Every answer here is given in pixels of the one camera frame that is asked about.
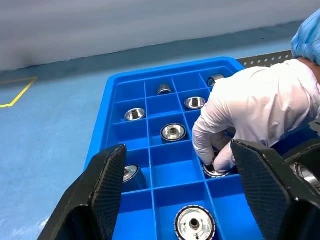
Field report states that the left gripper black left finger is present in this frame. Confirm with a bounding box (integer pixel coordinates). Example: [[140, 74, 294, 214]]
[[37, 143, 128, 240]]

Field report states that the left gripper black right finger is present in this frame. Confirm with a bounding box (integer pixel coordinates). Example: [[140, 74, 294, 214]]
[[230, 138, 320, 240]]

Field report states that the blue compartment tray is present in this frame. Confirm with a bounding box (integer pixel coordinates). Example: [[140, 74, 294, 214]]
[[83, 56, 320, 240]]

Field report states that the white gloved person hand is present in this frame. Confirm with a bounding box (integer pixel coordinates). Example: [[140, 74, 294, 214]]
[[191, 59, 320, 175]]

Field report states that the blue plastic table cover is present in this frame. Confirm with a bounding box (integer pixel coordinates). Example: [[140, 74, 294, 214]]
[[0, 41, 320, 240]]

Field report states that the yellow tape double square marking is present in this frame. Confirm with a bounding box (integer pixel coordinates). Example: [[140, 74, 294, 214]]
[[0, 76, 39, 109]]

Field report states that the perforated metal tray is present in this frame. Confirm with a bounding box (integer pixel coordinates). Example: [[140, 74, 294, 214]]
[[236, 49, 320, 138]]

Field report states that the person head blue cleanroom cap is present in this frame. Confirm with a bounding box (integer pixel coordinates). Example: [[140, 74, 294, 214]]
[[290, 9, 320, 67]]

